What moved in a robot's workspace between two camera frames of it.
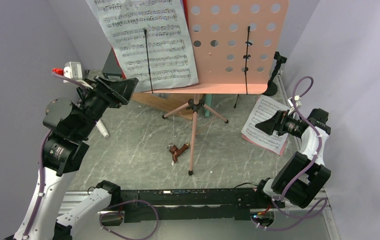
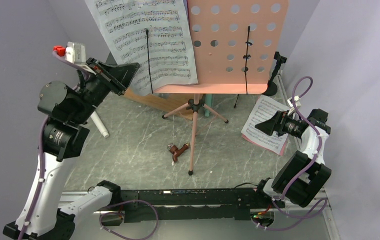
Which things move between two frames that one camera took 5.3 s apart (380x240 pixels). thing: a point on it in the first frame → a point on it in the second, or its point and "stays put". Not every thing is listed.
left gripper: (120, 91) → (117, 77)
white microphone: (102, 128) stays put
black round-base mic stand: (272, 86) stays put
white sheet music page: (172, 60) stays put
